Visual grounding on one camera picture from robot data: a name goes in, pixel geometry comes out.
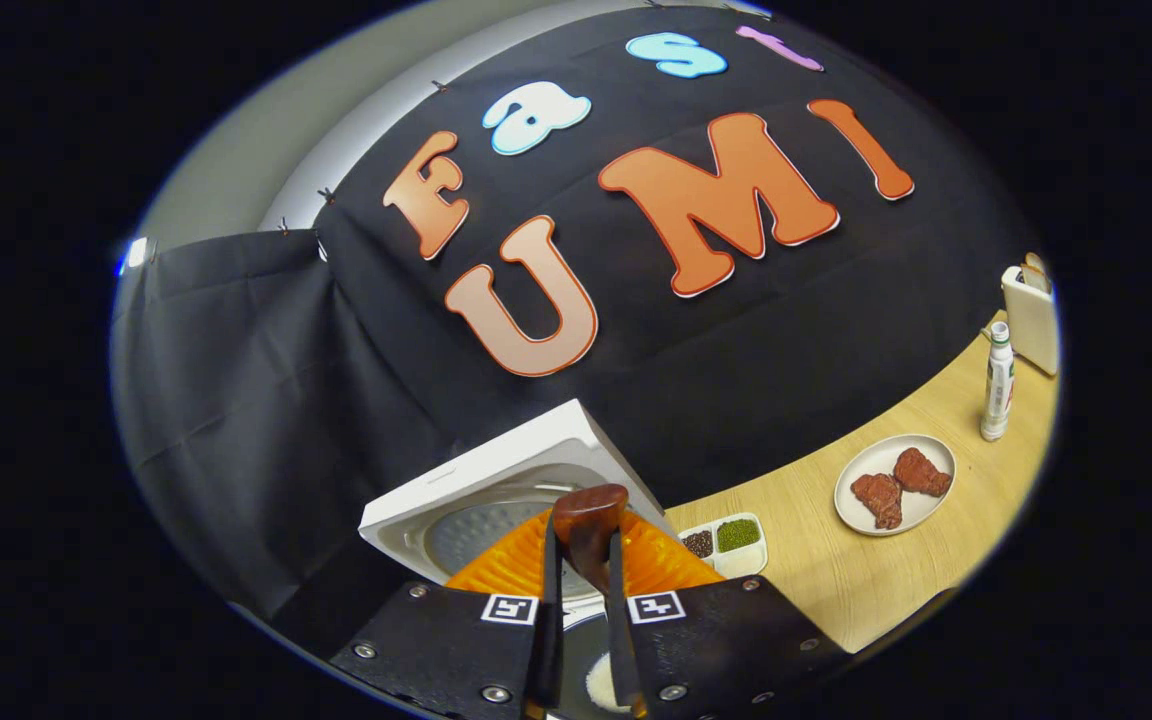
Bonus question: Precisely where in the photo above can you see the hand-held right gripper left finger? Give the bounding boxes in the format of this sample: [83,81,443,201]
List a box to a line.
[329,505,565,720]

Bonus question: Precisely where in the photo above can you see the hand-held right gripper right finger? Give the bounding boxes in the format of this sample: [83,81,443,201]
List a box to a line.
[606,505,852,720]

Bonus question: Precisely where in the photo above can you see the white rice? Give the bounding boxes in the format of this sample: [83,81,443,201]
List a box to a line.
[586,652,629,714]

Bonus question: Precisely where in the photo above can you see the white rice cooker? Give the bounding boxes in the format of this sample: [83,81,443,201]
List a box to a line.
[358,398,679,720]

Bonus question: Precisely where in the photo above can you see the white divided bean dish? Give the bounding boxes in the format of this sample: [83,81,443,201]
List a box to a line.
[678,512,769,581]

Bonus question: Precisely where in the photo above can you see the round beige plate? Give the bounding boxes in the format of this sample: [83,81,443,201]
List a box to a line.
[834,434,957,537]

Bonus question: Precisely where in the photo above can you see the black backdrop cloth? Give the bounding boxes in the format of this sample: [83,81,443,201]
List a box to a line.
[111,5,1047,621]

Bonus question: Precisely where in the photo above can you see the white green milk bottle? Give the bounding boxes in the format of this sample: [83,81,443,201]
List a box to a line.
[980,320,1017,442]

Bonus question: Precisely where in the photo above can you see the cream toaster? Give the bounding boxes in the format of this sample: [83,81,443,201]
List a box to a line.
[1001,264,1060,377]

